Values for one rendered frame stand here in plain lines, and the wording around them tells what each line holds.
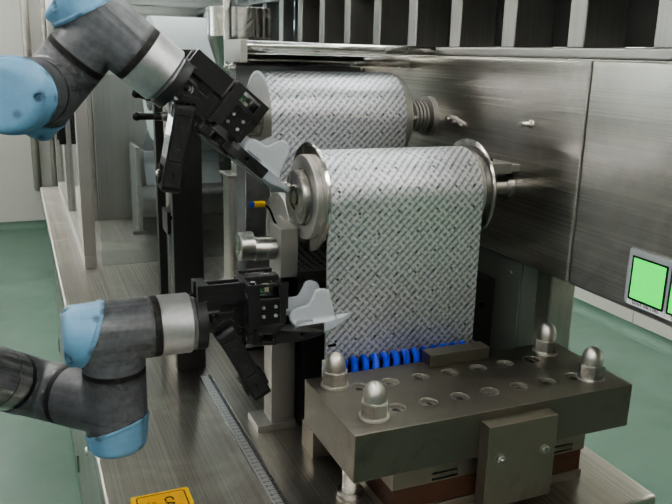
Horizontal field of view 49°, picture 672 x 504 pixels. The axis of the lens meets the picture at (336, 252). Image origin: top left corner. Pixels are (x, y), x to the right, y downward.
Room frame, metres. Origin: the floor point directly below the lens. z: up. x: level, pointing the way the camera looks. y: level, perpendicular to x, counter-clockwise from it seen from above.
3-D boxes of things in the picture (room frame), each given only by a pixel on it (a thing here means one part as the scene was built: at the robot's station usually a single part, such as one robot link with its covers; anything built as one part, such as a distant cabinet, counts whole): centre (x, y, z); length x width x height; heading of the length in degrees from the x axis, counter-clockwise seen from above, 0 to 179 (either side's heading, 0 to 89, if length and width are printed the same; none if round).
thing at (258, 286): (0.90, 0.12, 1.12); 0.12 x 0.08 x 0.09; 113
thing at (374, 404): (0.79, -0.05, 1.05); 0.04 x 0.04 x 0.04
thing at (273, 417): (1.02, 0.09, 1.05); 0.06 x 0.05 x 0.31; 113
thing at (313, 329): (0.90, 0.06, 1.09); 0.09 x 0.05 x 0.02; 112
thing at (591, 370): (0.92, -0.34, 1.05); 0.04 x 0.04 x 0.04
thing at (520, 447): (0.82, -0.23, 0.96); 0.10 x 0.03 x 0.11; 113
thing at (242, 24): (1.70, 0.23, 1.50); 0.14 x 0.14 x 0.06
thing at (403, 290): (0.99, -0.10, 1.11); 0.23 x 0.01 x 0.18; 113
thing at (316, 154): (1.00, 0.04, 1.25); 0.15 x 0.01 x 0.15; 23
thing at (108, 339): (0.84, 0.27, 1.11); 0.11 x 0.08 x 0.09; 113
